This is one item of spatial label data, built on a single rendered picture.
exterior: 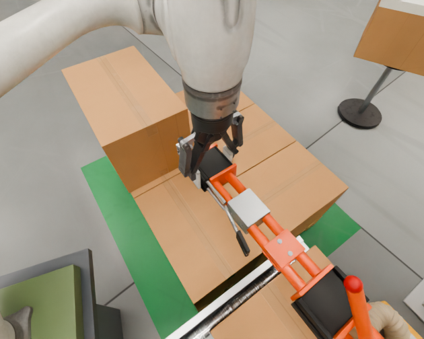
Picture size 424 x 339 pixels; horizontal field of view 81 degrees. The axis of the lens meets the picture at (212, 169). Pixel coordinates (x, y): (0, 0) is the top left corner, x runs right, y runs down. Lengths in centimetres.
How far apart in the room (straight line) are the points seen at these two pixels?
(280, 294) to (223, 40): 68
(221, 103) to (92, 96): 101
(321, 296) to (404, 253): 173
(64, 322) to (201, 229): 63
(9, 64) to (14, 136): 253
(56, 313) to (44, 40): 85
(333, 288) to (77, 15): 57
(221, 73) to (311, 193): 117
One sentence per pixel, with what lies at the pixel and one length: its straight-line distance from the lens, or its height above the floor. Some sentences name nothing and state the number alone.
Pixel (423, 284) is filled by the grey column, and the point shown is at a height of 2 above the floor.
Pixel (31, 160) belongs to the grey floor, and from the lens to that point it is 261.
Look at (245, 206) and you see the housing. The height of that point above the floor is 125.
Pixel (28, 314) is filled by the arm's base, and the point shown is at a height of 82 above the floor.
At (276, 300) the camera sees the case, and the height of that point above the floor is 95.
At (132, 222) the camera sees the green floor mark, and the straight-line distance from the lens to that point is 194.
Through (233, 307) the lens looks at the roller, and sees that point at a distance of 118.
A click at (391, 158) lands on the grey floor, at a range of 262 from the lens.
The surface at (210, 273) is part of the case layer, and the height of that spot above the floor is 54.
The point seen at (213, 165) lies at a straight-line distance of 57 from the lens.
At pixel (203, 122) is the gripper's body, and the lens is 41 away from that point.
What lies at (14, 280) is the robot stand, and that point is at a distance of 122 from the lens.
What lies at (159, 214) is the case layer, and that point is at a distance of 131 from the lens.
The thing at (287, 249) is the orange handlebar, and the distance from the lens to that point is 51.
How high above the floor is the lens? 173
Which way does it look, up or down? 57 degrees down
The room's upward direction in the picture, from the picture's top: straight up
